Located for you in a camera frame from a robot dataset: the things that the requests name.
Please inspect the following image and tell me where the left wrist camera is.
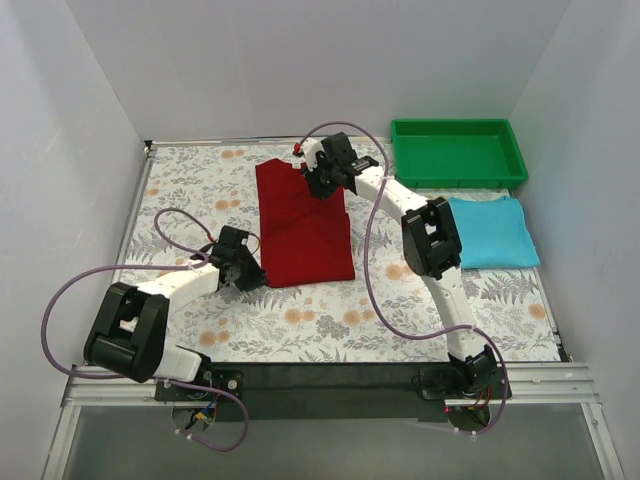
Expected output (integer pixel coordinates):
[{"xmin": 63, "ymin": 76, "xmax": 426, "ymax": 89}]
[{"xmin": 189, "ymin": 242, "xmax": 215, "ymax": 265}]

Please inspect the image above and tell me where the red t-shirt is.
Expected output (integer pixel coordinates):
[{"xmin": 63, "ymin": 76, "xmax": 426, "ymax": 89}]
[{"xmin": 256, "ymin": 159, "xmax": 355, "ymax": 288}]

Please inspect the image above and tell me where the green plastic tray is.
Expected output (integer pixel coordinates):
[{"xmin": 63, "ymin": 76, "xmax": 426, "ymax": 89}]
[{"xmin": 391, "ymin": 119, "xmax": 528, "ymax": 189}]

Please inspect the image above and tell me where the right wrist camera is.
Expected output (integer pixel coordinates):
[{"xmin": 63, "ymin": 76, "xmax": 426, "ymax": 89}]
[{"xmin": 292, "ymin": 138, "xmax": 324, "ymax": 171}]

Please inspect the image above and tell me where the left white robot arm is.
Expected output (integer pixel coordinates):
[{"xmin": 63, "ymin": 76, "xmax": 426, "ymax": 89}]
[{"xmin": 83, "ymin": 226, "xmax": 267, "ymax": 400}]

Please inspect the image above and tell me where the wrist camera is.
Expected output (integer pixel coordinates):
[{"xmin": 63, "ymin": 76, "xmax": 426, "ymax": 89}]
[
  {"xmin": 189, "ymin": 242, "xmax": 215, "ymax": 265},
  {"xmin": 292, "ymin": 138, "xmax": 324, "ymax": 171}
]

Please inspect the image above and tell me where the floral patterned table mat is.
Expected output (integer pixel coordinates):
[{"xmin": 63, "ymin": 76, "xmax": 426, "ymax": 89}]
[{"xmin": 120, "ymin": 143, "xmax": 560, "ymax": 362}]

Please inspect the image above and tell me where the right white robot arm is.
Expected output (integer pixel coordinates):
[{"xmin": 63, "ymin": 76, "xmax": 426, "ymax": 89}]
[{"xmin": 293, "ymin": 133, "xmax": 498, "ymax": 398}]

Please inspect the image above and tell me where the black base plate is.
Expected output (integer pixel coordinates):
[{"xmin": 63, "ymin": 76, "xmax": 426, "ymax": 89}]
[{"xmin": 154, "ymin": 362, "xmax": 514, "ymax": 424}]

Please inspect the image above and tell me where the folded turquoise t-shirt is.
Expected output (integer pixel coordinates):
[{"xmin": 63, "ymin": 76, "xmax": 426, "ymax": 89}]
[{"xmin": 448, "ymin": 196, "xmax": 540, "ymax": 269}]

